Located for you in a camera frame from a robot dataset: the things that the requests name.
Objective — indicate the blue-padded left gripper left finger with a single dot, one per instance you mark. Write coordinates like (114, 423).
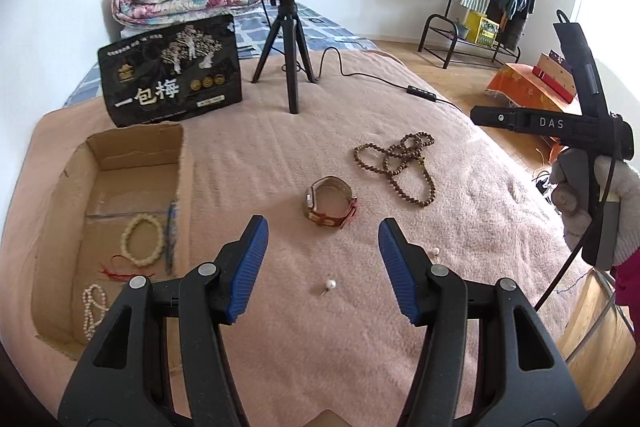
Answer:
(243, 264)

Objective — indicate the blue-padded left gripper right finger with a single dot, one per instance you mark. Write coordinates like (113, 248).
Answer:
(407, 266)

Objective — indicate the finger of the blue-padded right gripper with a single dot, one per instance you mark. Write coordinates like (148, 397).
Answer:
(495, 117)

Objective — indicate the brown leather watch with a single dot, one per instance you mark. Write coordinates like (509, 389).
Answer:
(330, 202)

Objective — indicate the red string jade pendant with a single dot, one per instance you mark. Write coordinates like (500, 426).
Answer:
(120, 269)

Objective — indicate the grey gloved right hand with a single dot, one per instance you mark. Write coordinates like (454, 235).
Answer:
(598, 199)

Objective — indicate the orange cloth covered stool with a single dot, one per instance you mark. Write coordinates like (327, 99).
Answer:
(520, 87)

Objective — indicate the red beige boxes stack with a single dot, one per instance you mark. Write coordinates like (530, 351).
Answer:
(550, 69)

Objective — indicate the yellow green box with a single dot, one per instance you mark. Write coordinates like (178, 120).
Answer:
(482, 30)

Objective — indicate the black clothes rack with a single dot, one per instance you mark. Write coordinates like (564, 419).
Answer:
(443, 34)

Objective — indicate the shallow cardboard box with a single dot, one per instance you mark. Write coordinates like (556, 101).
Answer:
(122, 192)

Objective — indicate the black plum snack bag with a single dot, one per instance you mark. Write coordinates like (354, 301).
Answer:
(172, 73)

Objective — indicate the blue plaid bed sheet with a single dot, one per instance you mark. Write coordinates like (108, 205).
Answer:
(251, 31)

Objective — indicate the black tripod stand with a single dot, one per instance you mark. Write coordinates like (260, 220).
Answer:
(289, 25)

